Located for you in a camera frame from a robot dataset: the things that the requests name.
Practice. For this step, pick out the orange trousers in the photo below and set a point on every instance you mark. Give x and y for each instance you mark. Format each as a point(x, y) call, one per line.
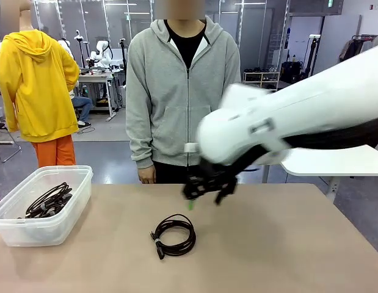
point(54, 152)

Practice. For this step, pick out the black stand pole white top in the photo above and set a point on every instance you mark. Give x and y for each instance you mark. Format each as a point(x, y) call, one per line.
point(312, 55)

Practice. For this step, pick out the white robot workbench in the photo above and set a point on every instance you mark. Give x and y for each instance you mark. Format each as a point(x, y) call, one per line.
point(94, 77)

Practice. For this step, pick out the grey partition panel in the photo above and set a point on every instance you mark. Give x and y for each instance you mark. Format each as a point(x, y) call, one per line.
point(332, 39)

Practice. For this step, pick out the seated person in jeans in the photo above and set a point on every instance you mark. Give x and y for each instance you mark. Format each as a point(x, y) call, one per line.
point(83, 105)

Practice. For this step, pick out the clothes rack with garments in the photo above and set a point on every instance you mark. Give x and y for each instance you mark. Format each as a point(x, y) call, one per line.
point(347, 50)

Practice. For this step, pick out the person's right hand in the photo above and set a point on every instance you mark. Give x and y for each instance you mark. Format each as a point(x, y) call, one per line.
point(146, 175)

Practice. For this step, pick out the large white table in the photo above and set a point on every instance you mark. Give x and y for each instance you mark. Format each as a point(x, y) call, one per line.
point(329, 161)

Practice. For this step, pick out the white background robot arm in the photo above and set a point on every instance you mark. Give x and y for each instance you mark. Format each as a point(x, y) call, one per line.
point(103, 58)

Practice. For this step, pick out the low shoe rack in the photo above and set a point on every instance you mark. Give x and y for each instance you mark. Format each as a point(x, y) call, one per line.
point(262, 80)

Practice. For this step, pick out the person's right forearm grey sleeve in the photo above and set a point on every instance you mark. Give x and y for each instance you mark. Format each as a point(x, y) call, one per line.
point(141, 146)

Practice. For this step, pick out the beige mannequin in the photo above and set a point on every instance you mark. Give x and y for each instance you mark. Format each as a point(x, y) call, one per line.
point(25, 21)

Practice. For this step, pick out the black cases stack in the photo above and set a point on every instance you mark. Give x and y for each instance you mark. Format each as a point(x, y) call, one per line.
point(291, 71)

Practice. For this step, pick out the tripod with white head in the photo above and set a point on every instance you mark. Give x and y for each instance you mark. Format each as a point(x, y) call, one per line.
point(82, 49)

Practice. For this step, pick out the translucent plastic storage bin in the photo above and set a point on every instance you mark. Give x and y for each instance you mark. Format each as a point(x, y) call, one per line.
point(11, 235)

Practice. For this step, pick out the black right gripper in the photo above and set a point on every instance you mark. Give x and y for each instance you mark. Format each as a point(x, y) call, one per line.
point(207, 180)

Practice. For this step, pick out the black tripod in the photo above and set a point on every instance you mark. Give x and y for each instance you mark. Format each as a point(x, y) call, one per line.
point(123, 61)

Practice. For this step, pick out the person in grey hoodie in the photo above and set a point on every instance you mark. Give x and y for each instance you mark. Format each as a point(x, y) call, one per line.
point(158, 91)

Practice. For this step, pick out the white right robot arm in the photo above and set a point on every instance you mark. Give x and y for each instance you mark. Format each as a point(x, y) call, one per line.
point(298, 100)

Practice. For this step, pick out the yellow hoodie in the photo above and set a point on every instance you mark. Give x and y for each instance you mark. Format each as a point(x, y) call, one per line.
point(39, 91)

